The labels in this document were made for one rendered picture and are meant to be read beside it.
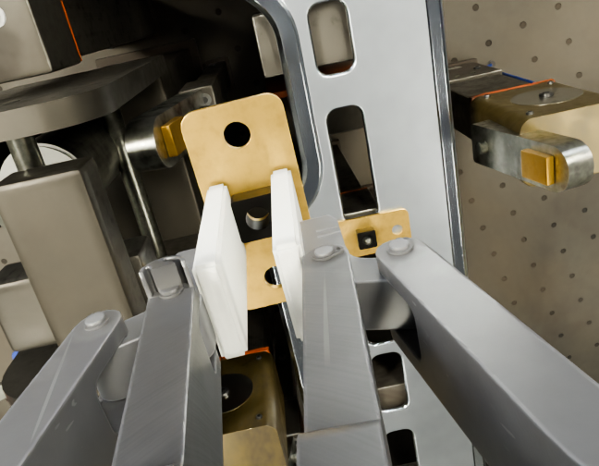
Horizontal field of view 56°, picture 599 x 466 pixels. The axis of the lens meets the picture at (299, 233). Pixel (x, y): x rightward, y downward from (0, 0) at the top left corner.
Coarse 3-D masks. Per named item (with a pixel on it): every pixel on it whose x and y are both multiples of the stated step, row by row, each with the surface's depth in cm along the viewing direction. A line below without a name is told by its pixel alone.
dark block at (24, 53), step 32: (0, 0) 32; (32, 0) 32; (64, 0) 39; (96, 0) 47; (128, 0) 59; (0, 32) 32; (32, 32) 32; (64, 32) 37; (96, 32) 45; (128, 32) 56; (160, 32) 71; (0, 64) 33; (32, 64) 33; (64, 64) 35
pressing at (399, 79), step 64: (256, 0) 43; (320, 0) 44; (384, 0) 44; (384, 64) 46; (320, 128) 48; (384, 128) 48; (448, 128) 49; (320, 192) 50; (384, 192) 50; (448, 192) 51; (448, 256) 53; (448, 448) 62
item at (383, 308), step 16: (304, 224) 18; (320, 224) 17; (336, 224) 17; (304, 240) 16; (320, 240) 16; (336, 240) 16; (352, 256) 15; (368, 272) 14; (368, 288) 13; (384, 288) 13; (368, 304) 14; (384, 304) 14; (400, 304) 13; (368, 320) 14; (384, 320) 14; (400, 320) 14
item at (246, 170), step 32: (256, 96) 20; (192, 128) 20; (224, 128) 20; (256, 128) 20; (192, 160) 21; (224, 160) 21; (256, 160) 21; (288, 160) 21; (256, 192) 21; (256, 224) 21; (256, 256) 22; (256, 288) 23
